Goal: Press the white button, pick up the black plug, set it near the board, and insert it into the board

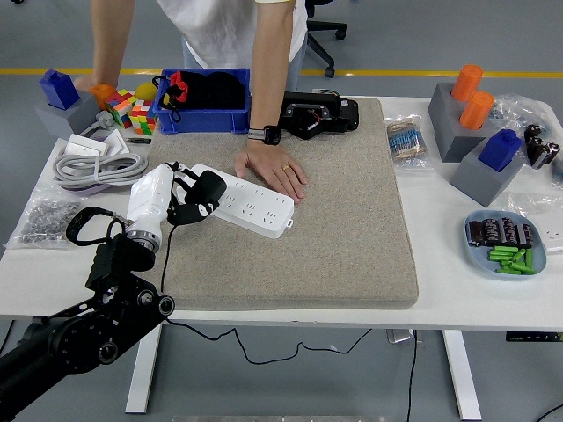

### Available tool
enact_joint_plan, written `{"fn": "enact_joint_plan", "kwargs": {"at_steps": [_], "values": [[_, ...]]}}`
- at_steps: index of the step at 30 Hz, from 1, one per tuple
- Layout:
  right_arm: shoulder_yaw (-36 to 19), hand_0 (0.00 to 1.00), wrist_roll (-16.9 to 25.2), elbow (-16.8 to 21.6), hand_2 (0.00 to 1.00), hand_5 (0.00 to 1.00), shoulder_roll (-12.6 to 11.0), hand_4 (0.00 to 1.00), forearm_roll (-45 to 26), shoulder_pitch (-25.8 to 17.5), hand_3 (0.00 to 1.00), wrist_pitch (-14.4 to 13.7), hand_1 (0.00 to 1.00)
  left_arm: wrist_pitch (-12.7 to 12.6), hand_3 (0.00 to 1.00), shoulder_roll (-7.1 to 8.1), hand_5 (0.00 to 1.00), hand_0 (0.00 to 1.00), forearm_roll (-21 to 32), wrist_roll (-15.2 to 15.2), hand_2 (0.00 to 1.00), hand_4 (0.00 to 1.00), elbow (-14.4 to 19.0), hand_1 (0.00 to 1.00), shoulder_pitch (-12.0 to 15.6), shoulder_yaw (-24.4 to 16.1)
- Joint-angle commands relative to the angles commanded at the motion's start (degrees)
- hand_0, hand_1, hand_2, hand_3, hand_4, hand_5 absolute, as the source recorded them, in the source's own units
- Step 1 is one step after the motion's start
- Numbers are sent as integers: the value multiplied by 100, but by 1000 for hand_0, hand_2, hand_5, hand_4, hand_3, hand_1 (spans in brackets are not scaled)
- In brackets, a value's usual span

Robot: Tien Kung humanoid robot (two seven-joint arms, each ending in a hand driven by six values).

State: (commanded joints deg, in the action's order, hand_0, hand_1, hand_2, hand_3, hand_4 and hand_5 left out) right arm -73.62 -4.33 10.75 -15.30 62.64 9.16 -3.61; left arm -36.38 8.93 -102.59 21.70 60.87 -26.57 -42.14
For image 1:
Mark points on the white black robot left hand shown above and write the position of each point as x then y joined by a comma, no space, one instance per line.
147,198

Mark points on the person's left hand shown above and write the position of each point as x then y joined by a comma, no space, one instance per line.
272,167

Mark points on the person's right hand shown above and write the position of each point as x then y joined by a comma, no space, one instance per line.
83,82

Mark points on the white power strip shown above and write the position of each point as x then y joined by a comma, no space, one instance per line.
255,206

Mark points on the black plug adapter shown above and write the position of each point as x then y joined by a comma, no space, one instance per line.
211,186

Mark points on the person's right forearm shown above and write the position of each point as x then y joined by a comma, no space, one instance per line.
110,39

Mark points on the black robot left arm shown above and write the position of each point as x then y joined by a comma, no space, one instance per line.
79,338

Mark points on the person's left forearm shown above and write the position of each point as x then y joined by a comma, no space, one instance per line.
270,66

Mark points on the blue house-shaped block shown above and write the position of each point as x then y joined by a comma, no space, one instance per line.
59,90
499,151

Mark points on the black wristwatch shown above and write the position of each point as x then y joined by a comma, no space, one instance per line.
268,134

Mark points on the multicolour puzzle cube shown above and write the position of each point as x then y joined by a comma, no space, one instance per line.
145,116
119,107

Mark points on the small black stick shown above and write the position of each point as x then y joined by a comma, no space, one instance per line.
138,140

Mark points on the lavender plate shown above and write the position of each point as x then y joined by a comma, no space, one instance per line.
88,190

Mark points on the yellow ball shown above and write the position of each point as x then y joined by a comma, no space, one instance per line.
145,91

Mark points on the black electronic device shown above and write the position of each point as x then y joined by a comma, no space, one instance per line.
325,114

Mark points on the blue plastic bin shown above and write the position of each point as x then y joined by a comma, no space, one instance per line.
198,122

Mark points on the black cloth pouch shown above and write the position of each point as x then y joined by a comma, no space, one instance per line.
220,92

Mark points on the black pouch red trim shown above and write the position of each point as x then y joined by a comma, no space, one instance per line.
176,90

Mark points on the grey-brown mat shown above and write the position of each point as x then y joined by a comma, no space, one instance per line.
308,264

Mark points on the bag of metal screws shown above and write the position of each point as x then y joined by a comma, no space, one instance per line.
39,215

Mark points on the bag of resistors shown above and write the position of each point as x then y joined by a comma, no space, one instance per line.
407,143

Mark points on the person's torso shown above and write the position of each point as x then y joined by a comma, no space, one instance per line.
228,31

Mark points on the black office chair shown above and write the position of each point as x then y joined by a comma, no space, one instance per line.
325,27

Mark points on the grey two-hole holder block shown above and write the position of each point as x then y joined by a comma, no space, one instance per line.
444,127

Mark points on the white table leg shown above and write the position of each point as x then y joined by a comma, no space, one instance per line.
143,382
462,378

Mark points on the orange cylinder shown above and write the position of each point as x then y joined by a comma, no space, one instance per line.
477,110
467,83

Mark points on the dark brown capacitor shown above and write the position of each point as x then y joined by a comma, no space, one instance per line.
524,235
475,232
508,230
492,230

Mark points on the light blue plate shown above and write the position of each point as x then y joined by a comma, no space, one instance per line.
479,264

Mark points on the green battery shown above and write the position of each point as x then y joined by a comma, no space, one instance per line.
501,255
519,256
506,263
529,258
523,268
508,271
505,249

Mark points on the large clear plastic bag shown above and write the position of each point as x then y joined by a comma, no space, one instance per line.
523,107

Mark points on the loose black capacitor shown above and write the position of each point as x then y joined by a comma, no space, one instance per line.
533,132
550,154
536,149

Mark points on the small clear plastic bag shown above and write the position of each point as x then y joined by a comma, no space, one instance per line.
545,211

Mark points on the black table control panel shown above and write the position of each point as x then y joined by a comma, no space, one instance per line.
532,337

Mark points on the white switch box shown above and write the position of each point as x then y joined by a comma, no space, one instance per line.
85,147

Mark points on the metal table bracket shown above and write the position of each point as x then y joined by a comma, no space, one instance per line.
398,336

